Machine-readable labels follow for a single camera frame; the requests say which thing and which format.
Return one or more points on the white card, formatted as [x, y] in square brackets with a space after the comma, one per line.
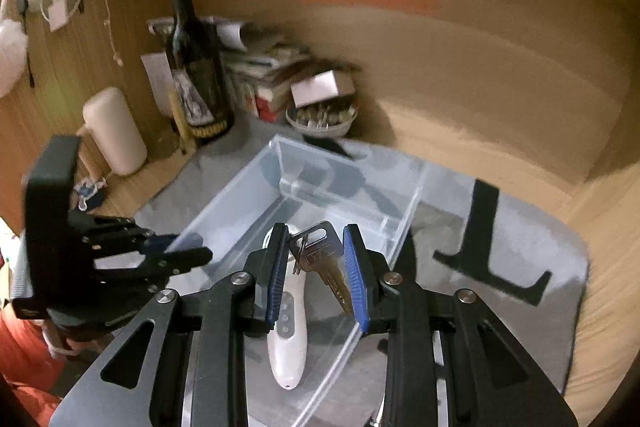
[315, 88]

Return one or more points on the white power adapter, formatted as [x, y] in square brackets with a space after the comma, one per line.
[58, 16]

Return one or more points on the white paper sheet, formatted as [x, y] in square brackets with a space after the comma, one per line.
[156, 79]

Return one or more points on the grey printed mat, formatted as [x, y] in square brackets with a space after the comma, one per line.
[525, 232]

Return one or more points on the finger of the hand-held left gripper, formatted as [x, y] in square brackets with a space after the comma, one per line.
[190, 257]
[160, 243]

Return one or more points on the white bowl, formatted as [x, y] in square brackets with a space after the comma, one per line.
[320, 124]

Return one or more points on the printed sticker card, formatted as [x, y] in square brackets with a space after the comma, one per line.
[90, 194]

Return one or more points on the yellow tube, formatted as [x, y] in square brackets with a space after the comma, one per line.
[181, 127]

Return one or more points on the clear plastic container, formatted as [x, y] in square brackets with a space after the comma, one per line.
[350, 207]

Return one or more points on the stack of books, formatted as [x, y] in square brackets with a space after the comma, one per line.
[265, 77]

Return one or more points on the silver keys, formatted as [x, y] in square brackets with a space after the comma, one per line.
[325, 257]

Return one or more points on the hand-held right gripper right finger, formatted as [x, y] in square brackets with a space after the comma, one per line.
[357, 277]

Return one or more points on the person's orange clothing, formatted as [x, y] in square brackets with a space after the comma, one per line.
[22, 367]

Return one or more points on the dark wine bottle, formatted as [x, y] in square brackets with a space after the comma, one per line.
[195, 57]

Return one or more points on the white remote control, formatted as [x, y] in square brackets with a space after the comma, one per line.
[286, 347]

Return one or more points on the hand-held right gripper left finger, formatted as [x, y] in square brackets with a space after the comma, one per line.
[272, 277]

